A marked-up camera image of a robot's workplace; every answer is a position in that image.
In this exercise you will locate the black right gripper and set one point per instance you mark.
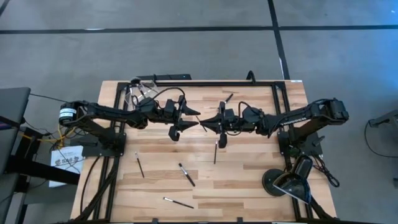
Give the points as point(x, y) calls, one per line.
point(242, 121)

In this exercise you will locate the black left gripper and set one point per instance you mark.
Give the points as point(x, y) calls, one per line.
point(174, 132)

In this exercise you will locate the thin black makeup brush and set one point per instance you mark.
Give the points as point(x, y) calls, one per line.
point(140, 165)
point(215, 152)

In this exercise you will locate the fluffy white-tipped powder brush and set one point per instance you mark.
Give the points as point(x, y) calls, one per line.
point(229, 98)

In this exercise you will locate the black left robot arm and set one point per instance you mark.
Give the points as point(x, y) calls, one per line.
point(105, 110)

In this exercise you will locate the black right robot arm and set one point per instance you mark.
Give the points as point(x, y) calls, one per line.
point(295, 116)

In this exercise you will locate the black bar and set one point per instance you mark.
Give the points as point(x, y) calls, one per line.
point(168, 76)

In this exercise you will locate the clear acrylic brush holder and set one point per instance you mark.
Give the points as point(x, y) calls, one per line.
point(149, 93)

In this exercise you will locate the black desk lamp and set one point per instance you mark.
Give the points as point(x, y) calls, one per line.
point(292, 183)

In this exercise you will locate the black table clamp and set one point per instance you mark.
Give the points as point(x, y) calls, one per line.
point(154, 221)
point(239, 220)

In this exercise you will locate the white printed paper sheet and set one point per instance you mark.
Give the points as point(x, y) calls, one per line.
point(62, 174)

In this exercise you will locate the black metal stand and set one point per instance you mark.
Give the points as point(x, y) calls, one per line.
point(43, 174)

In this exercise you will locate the grey padded seat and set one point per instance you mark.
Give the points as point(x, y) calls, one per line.
point(12, 102)

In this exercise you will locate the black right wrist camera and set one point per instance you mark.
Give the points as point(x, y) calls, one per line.
point(229, 115)

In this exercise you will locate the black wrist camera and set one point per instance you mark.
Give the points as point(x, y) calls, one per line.
point(229, 115)
point(170, 108)

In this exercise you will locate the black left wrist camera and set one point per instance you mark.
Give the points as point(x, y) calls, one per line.
point(170, 108)

